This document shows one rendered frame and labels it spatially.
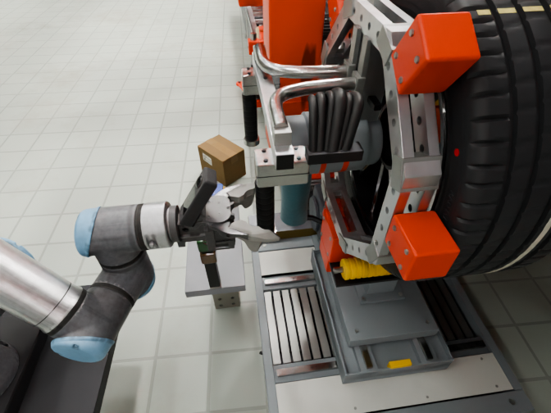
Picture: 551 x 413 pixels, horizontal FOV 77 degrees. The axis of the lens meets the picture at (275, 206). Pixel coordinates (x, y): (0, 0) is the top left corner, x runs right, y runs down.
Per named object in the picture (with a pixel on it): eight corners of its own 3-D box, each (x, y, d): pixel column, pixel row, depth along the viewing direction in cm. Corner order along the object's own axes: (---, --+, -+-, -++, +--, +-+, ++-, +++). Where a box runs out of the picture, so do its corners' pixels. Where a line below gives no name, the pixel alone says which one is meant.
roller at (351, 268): (437, 273, 98) (444, 260, 94) (334, 285, 95) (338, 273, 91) (428, 256, 102) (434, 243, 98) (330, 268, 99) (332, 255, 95)
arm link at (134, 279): (101, 307, 74) (78, 272, 65) (127, 265, 82) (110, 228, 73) (142, 315, 72) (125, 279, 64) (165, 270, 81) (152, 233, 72)
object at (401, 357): (445, 369, 118) (456, 358, 111) (342, 385, 114) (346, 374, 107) (390, 253, 153) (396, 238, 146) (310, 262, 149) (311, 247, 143)
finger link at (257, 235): (280, 253, 66) (239, 236, 69) (280, 233, 62) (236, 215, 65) (271, 265, 64) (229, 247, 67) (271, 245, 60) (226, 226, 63)
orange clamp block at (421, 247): (423, 235, 64) (446, 277, 57) (381, 240, 63) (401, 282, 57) (435, 209, 59) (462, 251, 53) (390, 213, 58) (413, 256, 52)
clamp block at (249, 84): (280, 93, 85) (280, 72, 81) (243, 96, 84) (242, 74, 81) (277, 84, 89) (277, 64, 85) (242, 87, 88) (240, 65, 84)
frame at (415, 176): (388, 304, 80) (489, 72, 42) (360, 307, 80) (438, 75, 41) (330, 161, 119) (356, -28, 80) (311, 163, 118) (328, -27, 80)
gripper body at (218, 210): (236, 220, 74) (179, 226, 73) (233, 191, 68) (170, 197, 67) (238, 249, 69) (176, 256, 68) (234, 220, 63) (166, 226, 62)
